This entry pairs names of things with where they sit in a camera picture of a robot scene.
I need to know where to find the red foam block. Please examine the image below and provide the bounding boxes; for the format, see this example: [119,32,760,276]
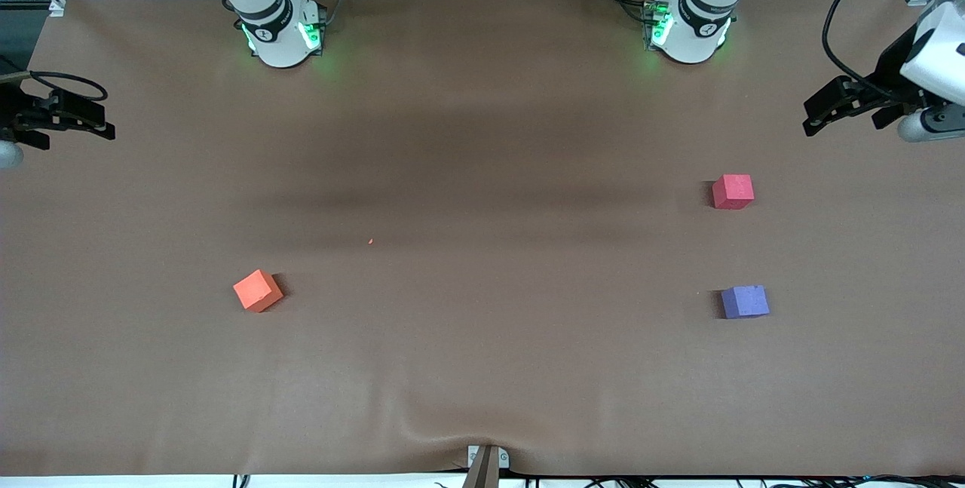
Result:
[712,174,755,210]

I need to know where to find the purple foam block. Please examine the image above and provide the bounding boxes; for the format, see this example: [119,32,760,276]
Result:
[721,284,770,320]

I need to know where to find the orange foam block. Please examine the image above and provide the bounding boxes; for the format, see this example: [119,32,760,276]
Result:
[233,269,284,314]

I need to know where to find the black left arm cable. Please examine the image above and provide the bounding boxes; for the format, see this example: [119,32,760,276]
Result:
[822,0,924,104]

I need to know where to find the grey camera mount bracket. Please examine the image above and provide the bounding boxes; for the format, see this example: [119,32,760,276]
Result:
[467,444,510,488]

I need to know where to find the brown table cover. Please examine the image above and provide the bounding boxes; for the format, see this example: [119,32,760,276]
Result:
[0,0,965,477]

